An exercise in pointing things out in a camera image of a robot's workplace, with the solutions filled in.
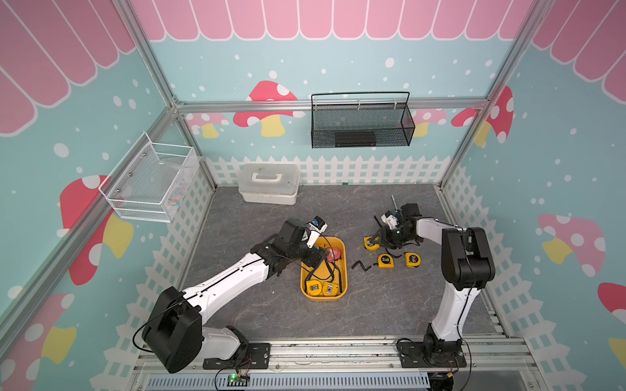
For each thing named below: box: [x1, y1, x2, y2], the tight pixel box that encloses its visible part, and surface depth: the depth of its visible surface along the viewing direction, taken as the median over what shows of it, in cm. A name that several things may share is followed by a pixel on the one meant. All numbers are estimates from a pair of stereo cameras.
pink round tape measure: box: [326, 247, 342, 264], surface depth 96 cm
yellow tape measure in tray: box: [305, 280, 322, 296], surface depth 87 cm
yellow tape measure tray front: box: [321, 281, 340, 297], surface depth 87 cm
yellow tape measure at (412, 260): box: [405, 252, 422, 269], surface depth 95 cm
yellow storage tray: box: [299, 236, 349, 302], surface depth 91 cm
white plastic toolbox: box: [238, 162, 301, 206], surface depth 111 cm
